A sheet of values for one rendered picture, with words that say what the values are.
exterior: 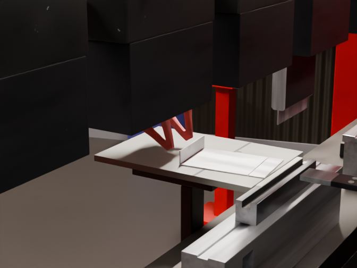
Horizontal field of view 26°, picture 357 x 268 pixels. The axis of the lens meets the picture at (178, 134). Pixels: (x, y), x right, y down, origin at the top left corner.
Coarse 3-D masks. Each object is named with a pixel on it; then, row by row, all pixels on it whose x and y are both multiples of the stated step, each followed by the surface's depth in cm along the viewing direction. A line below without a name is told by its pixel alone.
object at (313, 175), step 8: (304, 176) 106; (312, 176) 106; (320, 176) 106; (328, 176) 106; (336, 176) 106; (344, 176) 106; (352, 176) 106; (320, 184) 105; (328, 184) 105; (336, 184) 104; (344, 184) 103; (352, 184) 103
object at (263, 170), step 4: (268, 160) 113; (272, 160) 113; (276, 160) 113; (280, 160) 113; (264, 164) 112; (268, 164) 112; (272, 164) 112; (276, 164) 112; (256, 168) 110; (260, 168) 110; (264, 168) 110; (268, 168) 110; (272, 168) 110; (252, 172) 108; (256, 172) 108; (260, 172) 108; (264, 172) 108; (268, 172) 108; (252, 176) 107; (256, 176) 107; (260, 176) 107; (264, 176) 107
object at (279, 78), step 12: (300, 60) 104; (312, 60) 108; (276, 72) 101; (288, 72) 101; (300, 72) 105; (312, 72) 109; (276, 84) 102; (288, 84) 102; (300, 84) 105; (312, 84) 109; (276, 96) 102; (288, 96) 103; (300, 96) 106; (276, 108) 103; (288, 108) 106; (300, 108) 109
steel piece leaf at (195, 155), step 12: (192, 144) 115; (204, 144) 119; (180, 156) 111; (192, 156) 115; (204, 156) 115; (216, 156) 115; (228, 156) 115; (240, 156) 115; (252, 156) 115; (204, 168) 110; (216, 168) 110; (228, 168) 110; (240, 168) 110; (252, 168) 110
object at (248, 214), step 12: (288, 168) 111; (300, 168) 111; (312, 168) 113; (276, 180) 108; (288, 180) 106; (300, 180) 110; (252, 192) 101; (264, 192) 104; (276, 192) 103; (288, 192) 106; (240, 204) 99; (252, 204) 98; (264, 204) 100; (276, 204) 103; (240, 216) 99; (252, 216) 98; (264, 216) 100
